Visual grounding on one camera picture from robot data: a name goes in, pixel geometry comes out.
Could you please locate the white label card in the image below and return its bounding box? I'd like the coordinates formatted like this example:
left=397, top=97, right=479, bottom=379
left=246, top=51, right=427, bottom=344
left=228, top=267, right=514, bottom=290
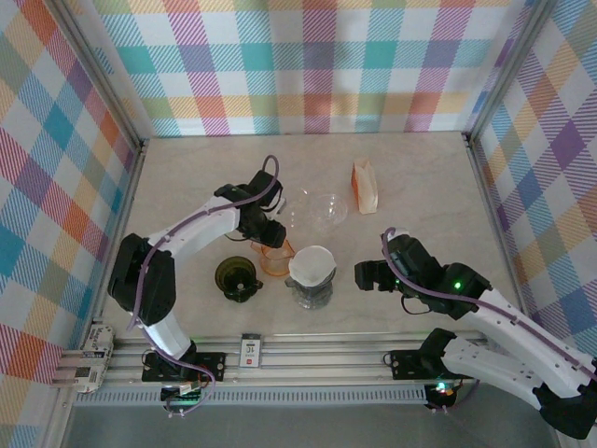
left=239, top=330, right=263, bottom=371

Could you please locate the dark green coffee dripper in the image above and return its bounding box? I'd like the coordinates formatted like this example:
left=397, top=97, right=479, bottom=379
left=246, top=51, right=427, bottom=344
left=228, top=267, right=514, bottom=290
left=214, top=255, right=266, bottom=304

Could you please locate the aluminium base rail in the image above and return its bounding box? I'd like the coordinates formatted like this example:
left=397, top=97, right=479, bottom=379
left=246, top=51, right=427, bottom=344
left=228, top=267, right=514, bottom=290
left=58, top=331, right=495, bottom=391

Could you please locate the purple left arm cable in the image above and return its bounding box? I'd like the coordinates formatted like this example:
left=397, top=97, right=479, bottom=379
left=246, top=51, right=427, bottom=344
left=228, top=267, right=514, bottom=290
left=128, top=155, right=285, bottom=419

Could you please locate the controller board with led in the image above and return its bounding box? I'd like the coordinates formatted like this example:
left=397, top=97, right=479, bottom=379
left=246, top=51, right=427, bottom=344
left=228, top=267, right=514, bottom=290
left=160, top=382, right=211, bottom=412
left=424, top=380, right=461, bottom=412

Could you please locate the aluminium side rail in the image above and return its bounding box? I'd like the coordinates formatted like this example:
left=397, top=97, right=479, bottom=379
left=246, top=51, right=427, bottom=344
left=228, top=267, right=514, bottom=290
left=461, top=133, right=533, bottom=323
left=44, top=139, right=150, bottom=448

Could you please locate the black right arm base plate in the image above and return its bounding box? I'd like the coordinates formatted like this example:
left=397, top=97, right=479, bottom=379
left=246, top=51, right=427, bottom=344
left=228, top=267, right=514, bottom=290
left=388, top=348, right=449, bottom=380

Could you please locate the grey slotted cable duct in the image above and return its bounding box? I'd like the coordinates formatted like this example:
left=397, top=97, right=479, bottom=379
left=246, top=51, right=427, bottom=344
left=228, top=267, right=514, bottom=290
left=74, top=389, right=429, bottom=408

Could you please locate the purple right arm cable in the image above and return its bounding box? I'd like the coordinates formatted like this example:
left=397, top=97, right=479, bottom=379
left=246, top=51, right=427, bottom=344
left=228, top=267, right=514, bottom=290
left=381, top=227, right=597, bottom=374

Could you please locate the white paper coffee filter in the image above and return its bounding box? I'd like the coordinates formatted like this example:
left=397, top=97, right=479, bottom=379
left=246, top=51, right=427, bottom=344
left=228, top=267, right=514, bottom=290
left=287, top=245, right=338, bottom=288

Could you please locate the grey plastic coffee dripper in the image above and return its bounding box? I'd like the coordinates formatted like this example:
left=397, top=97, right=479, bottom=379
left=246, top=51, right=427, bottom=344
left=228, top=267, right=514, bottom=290
left=284, top=268, right=338, bottom=311

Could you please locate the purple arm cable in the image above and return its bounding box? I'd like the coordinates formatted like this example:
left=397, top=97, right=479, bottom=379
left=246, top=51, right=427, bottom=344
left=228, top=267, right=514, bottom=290
left=128, top=155, right=285, bottom=419
left=381, top=227, right=597, bottom=374

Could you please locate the clear plastic coffee dripper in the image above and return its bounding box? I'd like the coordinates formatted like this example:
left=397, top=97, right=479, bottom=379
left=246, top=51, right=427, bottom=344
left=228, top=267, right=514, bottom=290
left=284, top=185, right=314, bottom=230
left=310, top=191, right=350, bottom=233

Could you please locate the orange plastic coffee dripper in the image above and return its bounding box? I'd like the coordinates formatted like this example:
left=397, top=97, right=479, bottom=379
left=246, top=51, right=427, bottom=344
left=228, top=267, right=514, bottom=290
left=249, top=236, right=299, bottom=280

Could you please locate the orange white filter box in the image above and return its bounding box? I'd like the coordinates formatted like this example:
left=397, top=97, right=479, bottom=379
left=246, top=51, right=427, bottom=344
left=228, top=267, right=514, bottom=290
left=349, top=158, right=382, bottom=216

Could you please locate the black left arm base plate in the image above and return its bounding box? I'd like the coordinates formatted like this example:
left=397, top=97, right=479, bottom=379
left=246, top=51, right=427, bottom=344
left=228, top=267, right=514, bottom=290
left=141, top=350, right=229, bottom=383

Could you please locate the paper wrapped block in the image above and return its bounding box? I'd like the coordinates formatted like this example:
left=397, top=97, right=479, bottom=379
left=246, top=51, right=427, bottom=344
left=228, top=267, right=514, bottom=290
left=79, top=325, right=117, bottom=361
left=74, top=365, right=109, bottom=397

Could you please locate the aluminium frame post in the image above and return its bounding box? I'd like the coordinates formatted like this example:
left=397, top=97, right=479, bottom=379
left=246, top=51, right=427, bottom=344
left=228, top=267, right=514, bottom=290
left=50, top=0, right=149, bottom=150
left=464, top=0, right=556, bottom=141

